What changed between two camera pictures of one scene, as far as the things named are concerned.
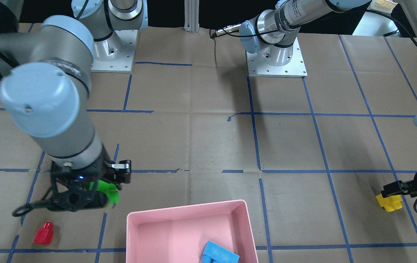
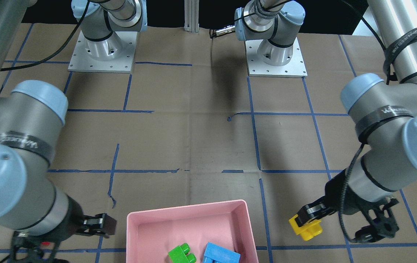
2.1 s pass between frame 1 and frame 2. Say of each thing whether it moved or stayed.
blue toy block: stayed
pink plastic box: stayed
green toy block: moved
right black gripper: moved
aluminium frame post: stayed
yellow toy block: moved
